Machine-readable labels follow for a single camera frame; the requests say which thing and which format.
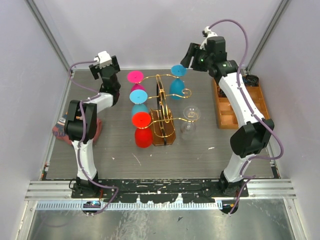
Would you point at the dark rubber bands pile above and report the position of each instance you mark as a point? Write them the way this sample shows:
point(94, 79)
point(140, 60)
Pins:
point(251, 80)

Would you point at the pink wine glass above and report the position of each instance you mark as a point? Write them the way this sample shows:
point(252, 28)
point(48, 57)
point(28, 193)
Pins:
point(135, 77)

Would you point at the light blue wine glass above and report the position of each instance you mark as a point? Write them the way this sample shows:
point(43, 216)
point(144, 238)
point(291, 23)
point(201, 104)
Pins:
point(177, 86)
point(138, 97)

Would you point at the clear front wine glass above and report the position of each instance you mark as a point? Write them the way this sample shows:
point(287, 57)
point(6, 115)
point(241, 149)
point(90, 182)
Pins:
point(188, 128)

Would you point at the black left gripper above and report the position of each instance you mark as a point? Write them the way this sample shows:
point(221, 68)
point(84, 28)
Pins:
point(95, 71)

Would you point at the red wine glass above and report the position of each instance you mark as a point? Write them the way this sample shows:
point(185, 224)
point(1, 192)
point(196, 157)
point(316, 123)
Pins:
point(143, 134)

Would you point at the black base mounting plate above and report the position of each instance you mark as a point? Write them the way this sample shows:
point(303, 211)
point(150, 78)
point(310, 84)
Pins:
point(161, 190)

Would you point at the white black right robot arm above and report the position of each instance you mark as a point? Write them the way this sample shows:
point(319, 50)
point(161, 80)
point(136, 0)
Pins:
point(254, 130)

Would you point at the left aluminium corner post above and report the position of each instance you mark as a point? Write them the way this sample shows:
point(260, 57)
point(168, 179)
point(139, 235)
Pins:
point(47, 32)

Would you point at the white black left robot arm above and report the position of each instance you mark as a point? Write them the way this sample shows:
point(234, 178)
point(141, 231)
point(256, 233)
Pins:
point(81, 121)

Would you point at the gold wire wine glass rack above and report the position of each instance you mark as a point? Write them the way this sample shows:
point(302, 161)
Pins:
point(162, 121)

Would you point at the aluminium corner post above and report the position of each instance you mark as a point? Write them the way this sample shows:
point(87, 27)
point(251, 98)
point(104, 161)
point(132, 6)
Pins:
point(273, 23)
point(47, 32)

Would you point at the right aluminium corner post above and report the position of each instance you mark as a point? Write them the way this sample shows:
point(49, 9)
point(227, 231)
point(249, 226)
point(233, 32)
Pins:
point(273, 23)

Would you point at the wooden compartment tray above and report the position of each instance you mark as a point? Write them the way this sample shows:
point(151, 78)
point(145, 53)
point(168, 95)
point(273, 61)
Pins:
point(237, 104)

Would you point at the folded red t-shirt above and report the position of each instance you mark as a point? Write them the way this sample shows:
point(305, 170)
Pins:
point(59, 132)

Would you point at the aluminium front rail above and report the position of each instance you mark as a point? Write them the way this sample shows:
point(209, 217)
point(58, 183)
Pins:
point(58, 195)

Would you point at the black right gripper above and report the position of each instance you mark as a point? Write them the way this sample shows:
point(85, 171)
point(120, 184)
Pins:
point(194, 50)

